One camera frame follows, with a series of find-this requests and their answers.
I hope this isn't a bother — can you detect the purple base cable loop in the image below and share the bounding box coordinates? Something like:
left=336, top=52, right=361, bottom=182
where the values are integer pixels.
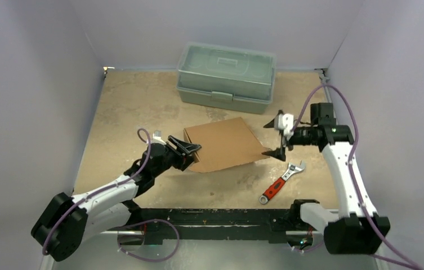
left=117, top=218, right=181, bottom=263

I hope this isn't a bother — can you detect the black metal base rail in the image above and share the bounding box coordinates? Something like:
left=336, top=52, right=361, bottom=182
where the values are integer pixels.
left=119, top=208, right=320, bottom=245

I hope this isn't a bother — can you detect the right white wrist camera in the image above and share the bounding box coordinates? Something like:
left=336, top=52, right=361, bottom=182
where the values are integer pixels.
left=277, top=113, right=294, bottom=140

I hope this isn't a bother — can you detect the brown cardboard box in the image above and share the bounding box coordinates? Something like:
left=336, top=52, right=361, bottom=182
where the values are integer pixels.
left=184, top=117, right=268, bottom=173

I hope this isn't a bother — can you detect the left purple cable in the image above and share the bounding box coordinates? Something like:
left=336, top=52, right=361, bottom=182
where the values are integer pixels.
left=42, top=128, right=153, bottom=257

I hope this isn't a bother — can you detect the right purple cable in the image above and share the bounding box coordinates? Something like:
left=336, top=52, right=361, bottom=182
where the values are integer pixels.
left=293, top=83, right=424, bottom=270

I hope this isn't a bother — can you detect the red handled adjustable wrench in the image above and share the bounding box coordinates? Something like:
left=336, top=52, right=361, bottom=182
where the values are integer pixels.
left=258, top=160, right=306, bottom=205

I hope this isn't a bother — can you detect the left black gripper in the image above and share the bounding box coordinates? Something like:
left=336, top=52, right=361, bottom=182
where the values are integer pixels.
left=152, top=136, right=200, bottom=178

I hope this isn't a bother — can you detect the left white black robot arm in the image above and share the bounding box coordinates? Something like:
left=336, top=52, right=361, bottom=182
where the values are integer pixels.
left=31, top=136, right=202, bottom=262

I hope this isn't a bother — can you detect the translucent green plastic toolbox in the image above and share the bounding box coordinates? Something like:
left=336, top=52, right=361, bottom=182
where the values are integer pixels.
left=176, top=42, right=276, bottom=114

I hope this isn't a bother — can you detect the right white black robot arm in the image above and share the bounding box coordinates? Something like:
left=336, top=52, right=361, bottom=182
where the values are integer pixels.
left=264, top=102, right=390, bottom=255

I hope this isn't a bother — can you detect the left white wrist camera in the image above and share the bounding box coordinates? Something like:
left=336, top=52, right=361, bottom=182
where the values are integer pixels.
left=151, top=130, right=167, bottom=145

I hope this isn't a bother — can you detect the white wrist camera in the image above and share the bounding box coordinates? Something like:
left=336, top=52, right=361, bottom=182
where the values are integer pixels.
left=151, top=130, right=167, bottom=145
left=277, top=113, right=294, bottom=140

